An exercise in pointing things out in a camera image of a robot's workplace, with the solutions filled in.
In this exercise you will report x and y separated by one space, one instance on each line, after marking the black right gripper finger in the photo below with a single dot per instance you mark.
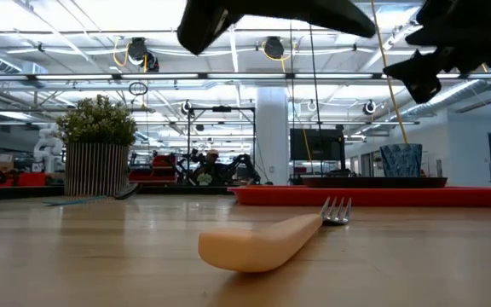
435 36
422 77

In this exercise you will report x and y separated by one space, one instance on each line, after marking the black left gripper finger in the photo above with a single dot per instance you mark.
313 13
205 25

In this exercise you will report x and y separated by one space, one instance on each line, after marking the dark round plate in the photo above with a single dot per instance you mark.
373 182

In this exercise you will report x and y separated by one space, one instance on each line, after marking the black background robot arm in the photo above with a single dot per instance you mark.
245 166

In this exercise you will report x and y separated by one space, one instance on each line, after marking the red plastic tray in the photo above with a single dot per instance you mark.
356 197

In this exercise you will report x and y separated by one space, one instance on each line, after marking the overhead light bar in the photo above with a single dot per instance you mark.
245 76

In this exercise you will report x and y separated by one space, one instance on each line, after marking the black screen on stand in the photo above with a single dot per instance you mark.
315 145

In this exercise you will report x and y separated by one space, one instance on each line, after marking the white round column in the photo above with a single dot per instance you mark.
272 136

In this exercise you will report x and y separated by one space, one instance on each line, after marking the person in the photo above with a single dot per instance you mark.
211 164

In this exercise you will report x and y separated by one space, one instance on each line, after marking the red tool cart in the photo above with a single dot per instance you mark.
160 168

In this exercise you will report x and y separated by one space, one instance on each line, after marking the potted plant in striped planter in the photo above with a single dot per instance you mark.
96 166

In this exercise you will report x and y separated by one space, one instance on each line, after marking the white humanoid robot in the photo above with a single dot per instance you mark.
47 147

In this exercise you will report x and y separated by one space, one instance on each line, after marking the black gantry frame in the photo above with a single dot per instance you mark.
188 136

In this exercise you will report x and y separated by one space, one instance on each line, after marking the black table frame rail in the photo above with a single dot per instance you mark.
15 192

